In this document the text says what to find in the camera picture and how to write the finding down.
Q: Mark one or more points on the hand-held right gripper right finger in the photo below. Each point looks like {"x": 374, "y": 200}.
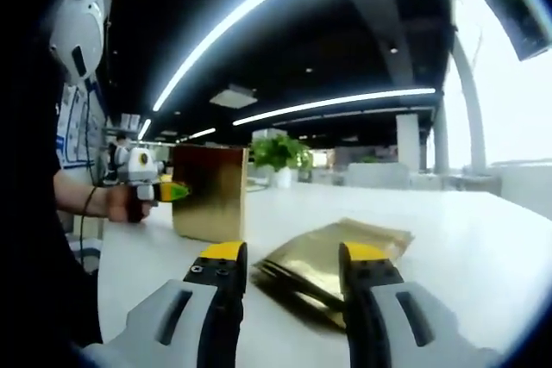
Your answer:
{"x": 379, "y": 320}

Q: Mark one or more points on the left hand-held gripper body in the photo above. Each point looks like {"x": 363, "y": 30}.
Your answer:
{"x": 140, "y": 170}

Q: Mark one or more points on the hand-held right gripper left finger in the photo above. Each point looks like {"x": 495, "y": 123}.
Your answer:
{"x": 215, "y": 312}

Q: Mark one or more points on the gold paper bag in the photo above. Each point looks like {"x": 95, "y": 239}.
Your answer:
{"x": 211, "y": 195}

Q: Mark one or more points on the pile of gold masks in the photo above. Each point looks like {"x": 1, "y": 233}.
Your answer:
{"x": 315, "y": 264}

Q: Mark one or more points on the short ceiling light strip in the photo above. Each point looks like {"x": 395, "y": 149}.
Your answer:
{"x": 202, "y": 133}

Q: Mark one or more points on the white table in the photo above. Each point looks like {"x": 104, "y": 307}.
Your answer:
{"x": 431, "y": 234}

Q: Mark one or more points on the person in black shirt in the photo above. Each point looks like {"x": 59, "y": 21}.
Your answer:
{"x": 39, "y": 191}

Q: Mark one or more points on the square ceiling panel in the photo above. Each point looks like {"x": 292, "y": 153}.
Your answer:
{"x": 233, "y": 98}

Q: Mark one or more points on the white plant pot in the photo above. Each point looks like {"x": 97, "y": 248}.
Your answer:
{"x": 282, "y": 178}

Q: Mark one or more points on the green potted plant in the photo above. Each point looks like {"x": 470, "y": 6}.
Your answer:
{"x": 280, "y": 152}

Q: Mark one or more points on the white cabinet counter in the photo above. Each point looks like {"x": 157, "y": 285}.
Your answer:
{"x": 379, "y": 176}

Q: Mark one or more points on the long ceiling light strip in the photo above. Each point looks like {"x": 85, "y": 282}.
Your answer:
{"x": 336, "y": 105}
{"x": 241, "y": 23}

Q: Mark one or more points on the black wall monitor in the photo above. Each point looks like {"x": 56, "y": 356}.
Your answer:
{"x": 513, "y": 10}

